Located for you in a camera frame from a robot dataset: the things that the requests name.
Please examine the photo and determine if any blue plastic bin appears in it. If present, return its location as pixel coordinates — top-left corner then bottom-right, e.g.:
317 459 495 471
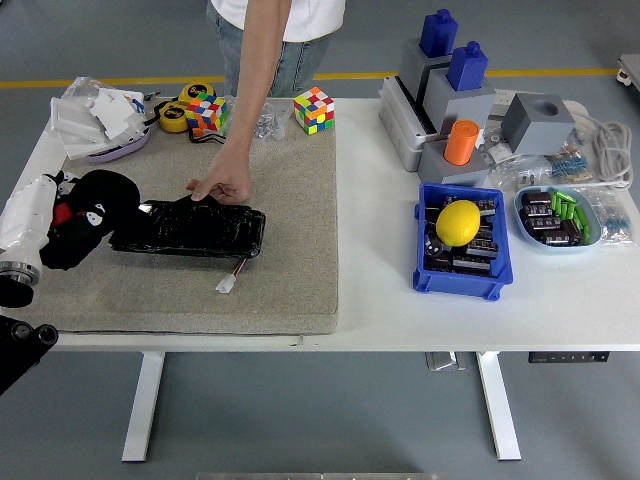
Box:
412 182 515 302

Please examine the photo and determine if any tall grey block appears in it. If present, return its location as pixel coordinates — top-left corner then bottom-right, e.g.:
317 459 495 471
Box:
423 67 497 136
398 38 454 104

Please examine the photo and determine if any clear bag of small parts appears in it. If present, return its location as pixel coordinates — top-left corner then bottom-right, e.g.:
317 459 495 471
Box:
479 124 516 166

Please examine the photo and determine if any yellow lemon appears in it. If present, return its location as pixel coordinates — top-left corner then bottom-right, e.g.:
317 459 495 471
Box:
435 199 482 248

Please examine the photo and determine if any grey-brown mat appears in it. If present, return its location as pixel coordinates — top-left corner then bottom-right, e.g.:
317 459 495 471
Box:
2 97 340 336

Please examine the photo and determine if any multicoloured puzzle cube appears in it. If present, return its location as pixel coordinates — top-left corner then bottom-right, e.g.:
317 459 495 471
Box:
293 86 336 136
185 92 230 139

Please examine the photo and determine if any yellow tape measure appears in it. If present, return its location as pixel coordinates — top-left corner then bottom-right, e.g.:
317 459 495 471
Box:
158 101 190 134
178 82 217 107

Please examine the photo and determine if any purple tray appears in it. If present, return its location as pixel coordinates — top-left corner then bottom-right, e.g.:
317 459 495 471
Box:
82 127 151 165

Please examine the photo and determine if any grey block with round hole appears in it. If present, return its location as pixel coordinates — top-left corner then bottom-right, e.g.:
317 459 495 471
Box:
501 92 577 156

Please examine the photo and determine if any clear bag with plug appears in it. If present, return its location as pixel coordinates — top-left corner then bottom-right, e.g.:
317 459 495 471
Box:
487 154 554 194

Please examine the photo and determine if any white power strip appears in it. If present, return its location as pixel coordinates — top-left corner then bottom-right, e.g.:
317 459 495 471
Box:
492 89 589 119

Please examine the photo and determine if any person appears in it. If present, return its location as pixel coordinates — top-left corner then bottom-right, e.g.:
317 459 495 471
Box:
206 0 347 99

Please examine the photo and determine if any broken white plastic piece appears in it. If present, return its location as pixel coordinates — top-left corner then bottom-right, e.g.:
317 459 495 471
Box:
88 88 146 141

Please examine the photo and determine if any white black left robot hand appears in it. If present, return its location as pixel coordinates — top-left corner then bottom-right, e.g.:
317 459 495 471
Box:
0 169 109 266

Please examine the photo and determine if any person's hand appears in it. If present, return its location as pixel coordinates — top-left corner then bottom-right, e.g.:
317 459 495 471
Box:
185 142 253 205

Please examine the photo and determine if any white table leg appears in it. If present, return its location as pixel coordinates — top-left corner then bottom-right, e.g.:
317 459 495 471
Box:
121 351 166 464
476 351 523 462

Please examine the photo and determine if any empty clear plastic bag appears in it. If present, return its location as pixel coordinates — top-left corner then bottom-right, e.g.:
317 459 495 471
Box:
59 76 109 106

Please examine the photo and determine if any white cart with red wheel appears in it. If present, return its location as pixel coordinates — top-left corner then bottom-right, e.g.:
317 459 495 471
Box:
615 53 640 94

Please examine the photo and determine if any low grey block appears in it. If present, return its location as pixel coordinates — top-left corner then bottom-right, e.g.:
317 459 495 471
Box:
417 141 494 189

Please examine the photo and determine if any grey junction box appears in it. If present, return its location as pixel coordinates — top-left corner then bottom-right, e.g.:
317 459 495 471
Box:
378 75 441 174

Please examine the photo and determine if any black rag with red patch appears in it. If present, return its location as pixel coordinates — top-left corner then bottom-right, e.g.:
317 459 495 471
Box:
38 169 144 271

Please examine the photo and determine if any white connector with red wires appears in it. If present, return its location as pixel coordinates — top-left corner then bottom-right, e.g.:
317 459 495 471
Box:
215 257 247 295

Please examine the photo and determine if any light blue dish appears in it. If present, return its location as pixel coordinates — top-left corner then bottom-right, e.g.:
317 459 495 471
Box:
513 184 603 256

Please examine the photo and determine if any clear bag of blue resistors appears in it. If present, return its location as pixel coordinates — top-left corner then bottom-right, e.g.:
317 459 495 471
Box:
592 189 639 249
547 149 596 184

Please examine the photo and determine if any orange cylinder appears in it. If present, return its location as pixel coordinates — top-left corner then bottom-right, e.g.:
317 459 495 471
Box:
443 119 481 167

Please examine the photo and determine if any black table control panel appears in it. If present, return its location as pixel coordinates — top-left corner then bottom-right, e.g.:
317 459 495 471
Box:
528 352 612 364

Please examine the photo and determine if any grey metal bracket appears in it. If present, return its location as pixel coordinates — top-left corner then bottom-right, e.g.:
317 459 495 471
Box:
424 351 467 372

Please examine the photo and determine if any blue peg block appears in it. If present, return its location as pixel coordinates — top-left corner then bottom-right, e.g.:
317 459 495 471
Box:
418 8 459 58
446 41 490 93

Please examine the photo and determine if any clear bag of screws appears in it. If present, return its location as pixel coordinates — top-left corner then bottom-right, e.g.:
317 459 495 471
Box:
252 101 294 143

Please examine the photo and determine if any white coiled cable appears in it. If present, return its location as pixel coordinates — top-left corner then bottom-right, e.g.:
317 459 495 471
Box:
569 102 635 190

